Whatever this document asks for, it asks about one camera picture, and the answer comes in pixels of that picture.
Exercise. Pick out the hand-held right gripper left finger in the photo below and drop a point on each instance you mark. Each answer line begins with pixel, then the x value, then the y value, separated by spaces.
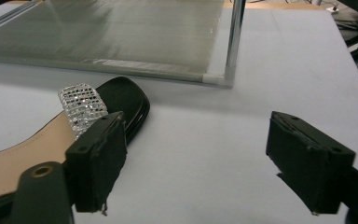
pixel 96 161

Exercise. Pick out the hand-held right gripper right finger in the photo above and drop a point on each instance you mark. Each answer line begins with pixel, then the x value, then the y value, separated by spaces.
pixel 310 168

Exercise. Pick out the grey mesh metal shoe rack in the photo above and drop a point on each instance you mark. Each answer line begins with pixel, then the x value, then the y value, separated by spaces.
pixel 105 37

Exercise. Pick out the light grey table mat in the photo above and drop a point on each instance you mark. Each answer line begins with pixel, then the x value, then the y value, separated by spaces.
pixel 205 140

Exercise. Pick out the white power strip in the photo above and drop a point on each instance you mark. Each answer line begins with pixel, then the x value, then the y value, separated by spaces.
pixel 333 9

